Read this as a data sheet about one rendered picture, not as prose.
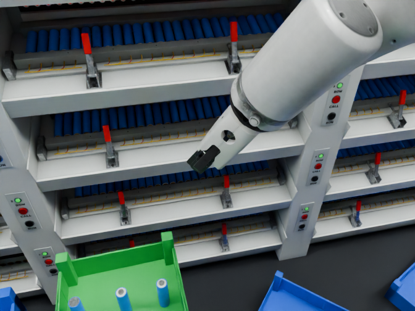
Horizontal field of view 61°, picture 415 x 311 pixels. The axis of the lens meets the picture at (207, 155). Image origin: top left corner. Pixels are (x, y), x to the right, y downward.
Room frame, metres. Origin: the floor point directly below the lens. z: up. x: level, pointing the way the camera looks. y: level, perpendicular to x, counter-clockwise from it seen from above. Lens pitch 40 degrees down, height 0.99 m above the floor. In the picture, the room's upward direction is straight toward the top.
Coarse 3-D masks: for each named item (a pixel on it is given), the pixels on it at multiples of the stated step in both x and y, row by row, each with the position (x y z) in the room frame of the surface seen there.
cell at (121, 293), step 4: (120, 288) 0.30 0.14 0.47; (124, 288) 0.30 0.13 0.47; (116, 292) 0.29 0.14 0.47; (120, 292) 0.29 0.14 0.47; (124, 292) 0.29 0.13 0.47; (116, 296) 0.28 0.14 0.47; (120, 296) 0.28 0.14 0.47; (124, 296) 0.28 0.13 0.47; (120, 300) 0.28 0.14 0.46; (124, 300) 0.28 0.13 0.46; (128, 300) 0.29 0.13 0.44; (120, 304) 0.28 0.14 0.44; (124, 304) 0.28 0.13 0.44; (128, 304) 0.29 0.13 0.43; (120, 308) 0.28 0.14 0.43; (124, 308) 0.28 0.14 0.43; (128, 308) 0.28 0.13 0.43
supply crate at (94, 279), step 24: (168, 240) 0.38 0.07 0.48; (72, 264) 0.35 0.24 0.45; (96, 264) 0.36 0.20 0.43; (120, 264) 0.37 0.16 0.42; (144, 264) 0.38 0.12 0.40; (168, 264) 0.38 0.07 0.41; (72, 288) 0.33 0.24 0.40; (96, 288) 0.33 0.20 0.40; (144, 288) 0.33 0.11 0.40; (168, 288) 0.33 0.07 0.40
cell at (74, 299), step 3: (72, 297) 0.28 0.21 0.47; (75, 297) 0.28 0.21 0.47; (78, 297) 0.28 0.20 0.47; (69, 300) 0.28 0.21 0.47; (72, 300) 0.28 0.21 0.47; (75, 300) 0.28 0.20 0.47; (78, 300) 0.28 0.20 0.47; (69, 303) 0.27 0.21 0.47; (72, 303) 0.27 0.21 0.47; (75, 303) 0.27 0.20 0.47; (78, 303) 0.27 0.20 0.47; (81, 303) 0.27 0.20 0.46; (69, 306) 0.27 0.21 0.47; (72, 306) 0.27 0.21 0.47; (75, 306) 0.27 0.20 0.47; (78, 306) 0.27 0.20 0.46; (81, 306) 0.27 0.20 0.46; (72, 309) 0.26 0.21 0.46; (75, 309) 0.26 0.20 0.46; (78, 309) 0.27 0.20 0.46; (81, 309) 0.27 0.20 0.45; (84, 309) 0.27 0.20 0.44
